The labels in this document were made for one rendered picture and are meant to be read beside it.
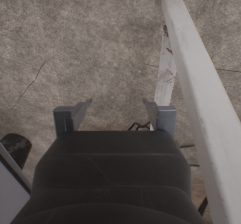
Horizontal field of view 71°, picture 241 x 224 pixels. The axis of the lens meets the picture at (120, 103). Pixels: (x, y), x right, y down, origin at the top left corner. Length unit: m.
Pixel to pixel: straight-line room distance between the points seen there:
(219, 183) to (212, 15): 0.76
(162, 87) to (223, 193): 0.54
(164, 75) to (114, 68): 0.36
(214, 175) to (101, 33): 0.79
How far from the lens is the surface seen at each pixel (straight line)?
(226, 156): 0.30
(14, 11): 1.08
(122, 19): 0.88
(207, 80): 0.40
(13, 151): 1.69
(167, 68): 0.70
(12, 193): 0.61
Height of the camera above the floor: 0.85
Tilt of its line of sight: 49 degrees down
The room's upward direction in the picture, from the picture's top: 169 degrees counter-clockwise
